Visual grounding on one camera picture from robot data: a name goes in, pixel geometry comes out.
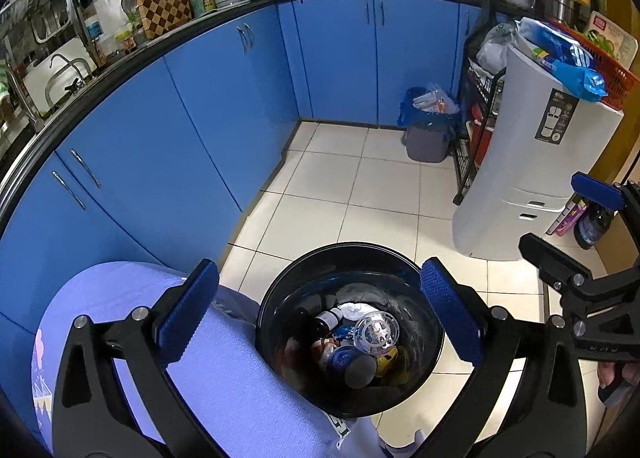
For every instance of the white tall appliance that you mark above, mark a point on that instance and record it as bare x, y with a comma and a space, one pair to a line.
505, 178

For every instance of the blue paper cup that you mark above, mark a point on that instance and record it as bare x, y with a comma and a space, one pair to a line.
342, 359

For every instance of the steel pot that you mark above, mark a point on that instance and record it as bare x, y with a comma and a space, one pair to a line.
560, 5

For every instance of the black metal rack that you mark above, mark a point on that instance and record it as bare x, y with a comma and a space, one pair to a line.
459, 178

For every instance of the printed food box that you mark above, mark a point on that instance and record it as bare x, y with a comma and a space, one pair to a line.
610, 35

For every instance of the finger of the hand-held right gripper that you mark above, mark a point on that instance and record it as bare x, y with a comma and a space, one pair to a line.
550, 260
597, 190

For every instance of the white plastic bag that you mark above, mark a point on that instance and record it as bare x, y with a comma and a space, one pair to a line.
495, 50

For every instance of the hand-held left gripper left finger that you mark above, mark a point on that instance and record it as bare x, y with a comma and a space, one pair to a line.
190, 313

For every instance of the black trash bin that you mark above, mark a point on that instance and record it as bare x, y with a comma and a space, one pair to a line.
280, 298

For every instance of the pink package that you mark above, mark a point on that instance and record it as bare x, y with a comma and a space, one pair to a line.
567, 220

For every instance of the blue snack packet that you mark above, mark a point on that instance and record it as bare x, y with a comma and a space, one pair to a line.
570, 70

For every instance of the white tissue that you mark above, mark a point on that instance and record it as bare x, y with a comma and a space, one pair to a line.
352, 310

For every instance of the blue kitchen cabinets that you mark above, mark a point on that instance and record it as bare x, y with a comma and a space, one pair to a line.
200, 103

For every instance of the grey bin with blue bag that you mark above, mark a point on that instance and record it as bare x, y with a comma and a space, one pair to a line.
425, 143

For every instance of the person's right hand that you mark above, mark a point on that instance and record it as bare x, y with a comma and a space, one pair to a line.
609, 374

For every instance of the brown medicine bottle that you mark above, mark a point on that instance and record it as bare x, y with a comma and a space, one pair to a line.
327, 322

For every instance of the red container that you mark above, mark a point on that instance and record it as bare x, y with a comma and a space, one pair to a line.
482, 138

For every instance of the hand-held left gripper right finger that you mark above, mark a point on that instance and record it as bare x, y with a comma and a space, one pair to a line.
452, 313

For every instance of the white plastic basin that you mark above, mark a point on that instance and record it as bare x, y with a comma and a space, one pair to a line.
75, 50

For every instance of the clear glass plate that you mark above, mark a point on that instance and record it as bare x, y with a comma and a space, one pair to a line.
375, 333

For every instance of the dark glass bottle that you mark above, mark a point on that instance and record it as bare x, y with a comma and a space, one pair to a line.
590, 230

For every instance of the red plastic basket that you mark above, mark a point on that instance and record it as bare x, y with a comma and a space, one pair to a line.
617, 80

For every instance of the yellow packet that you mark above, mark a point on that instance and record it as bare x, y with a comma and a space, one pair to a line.
387, 363

